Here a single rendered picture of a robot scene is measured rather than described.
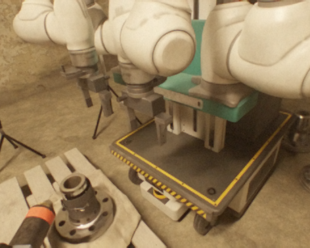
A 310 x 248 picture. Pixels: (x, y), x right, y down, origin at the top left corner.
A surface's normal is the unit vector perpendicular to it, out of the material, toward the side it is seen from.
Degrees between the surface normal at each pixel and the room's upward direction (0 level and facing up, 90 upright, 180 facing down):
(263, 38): 94
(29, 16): 59
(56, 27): 87
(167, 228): 0
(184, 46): 101
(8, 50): 90
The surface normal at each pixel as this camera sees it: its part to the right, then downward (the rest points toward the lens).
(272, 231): -0.09, -0.84
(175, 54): 0.32, 0.60
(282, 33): -0.52, 0.36
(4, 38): 0.64, 0.36
